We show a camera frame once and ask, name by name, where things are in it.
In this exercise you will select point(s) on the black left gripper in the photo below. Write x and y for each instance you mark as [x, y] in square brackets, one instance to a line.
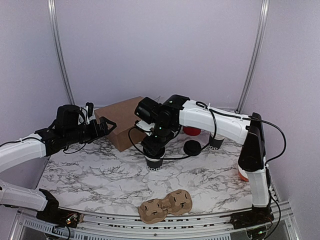
[97, 133]

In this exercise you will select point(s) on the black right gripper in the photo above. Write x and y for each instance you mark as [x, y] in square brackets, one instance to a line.
[146, 141]

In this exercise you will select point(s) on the black paper coffee cup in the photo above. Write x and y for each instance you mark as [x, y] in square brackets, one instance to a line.
[154, 163]

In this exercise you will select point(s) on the black plastic cup lid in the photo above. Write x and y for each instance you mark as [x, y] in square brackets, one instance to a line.
[154, 156]

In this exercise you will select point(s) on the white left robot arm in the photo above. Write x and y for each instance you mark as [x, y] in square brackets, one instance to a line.
[73, 125]

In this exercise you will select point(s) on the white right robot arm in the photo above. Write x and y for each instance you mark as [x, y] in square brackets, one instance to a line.
[243, 129]

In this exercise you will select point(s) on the brown paper bag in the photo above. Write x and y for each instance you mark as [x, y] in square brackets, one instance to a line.
[123, 114]

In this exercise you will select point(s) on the red cylindrical canister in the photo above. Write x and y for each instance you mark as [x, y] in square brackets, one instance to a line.
[191, 131]

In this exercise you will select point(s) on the black plastic cup lids stack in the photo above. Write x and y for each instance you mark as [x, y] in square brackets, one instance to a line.
[192, 148]

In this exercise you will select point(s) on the black stacked paper cup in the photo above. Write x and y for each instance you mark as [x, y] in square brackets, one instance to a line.
[215, 143]

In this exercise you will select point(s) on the brown cardboard cup carrier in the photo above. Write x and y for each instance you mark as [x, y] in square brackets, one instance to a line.
[176, 203]

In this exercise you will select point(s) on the orange white bowl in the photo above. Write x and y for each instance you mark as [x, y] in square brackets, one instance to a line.
[242, 174]

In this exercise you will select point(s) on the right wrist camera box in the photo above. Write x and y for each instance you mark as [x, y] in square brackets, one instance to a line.
[148, 110]

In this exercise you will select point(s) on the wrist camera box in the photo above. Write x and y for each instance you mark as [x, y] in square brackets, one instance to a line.
[148, 110]
[89, 110]

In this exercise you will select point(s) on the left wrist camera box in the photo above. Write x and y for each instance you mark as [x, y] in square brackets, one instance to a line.
[89, 110]

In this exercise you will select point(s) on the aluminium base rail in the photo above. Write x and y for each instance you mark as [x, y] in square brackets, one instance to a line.
[215, 226]

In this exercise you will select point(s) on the aluminium frame post left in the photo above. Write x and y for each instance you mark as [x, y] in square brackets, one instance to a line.
[59, 50]

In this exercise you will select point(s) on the aluminium frame post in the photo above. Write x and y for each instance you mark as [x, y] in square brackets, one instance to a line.
[59, 50]
[260, 33]

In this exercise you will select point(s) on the aluminium frame post right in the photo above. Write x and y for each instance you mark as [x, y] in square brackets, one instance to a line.
[260, 33]

